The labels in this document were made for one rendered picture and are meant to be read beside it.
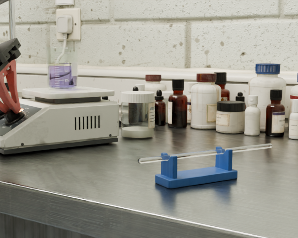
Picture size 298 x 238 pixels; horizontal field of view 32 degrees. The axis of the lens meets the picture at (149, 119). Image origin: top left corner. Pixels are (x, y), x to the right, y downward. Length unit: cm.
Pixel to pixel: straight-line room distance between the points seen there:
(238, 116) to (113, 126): 25
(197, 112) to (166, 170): 44
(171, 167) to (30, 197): 16
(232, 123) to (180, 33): 35
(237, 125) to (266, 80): 10
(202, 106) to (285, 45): 24
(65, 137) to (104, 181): 21
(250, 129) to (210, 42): 31
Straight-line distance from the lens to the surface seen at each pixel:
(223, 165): 64
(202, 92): 102
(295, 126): 95
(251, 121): 97
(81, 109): 82
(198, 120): 103
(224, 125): 99
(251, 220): 50
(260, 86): 101
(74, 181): 63
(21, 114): 81
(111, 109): 85
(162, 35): 128
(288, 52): 114
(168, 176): 60
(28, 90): 88
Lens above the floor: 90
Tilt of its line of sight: 7 degrees down
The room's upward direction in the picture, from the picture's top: straight up
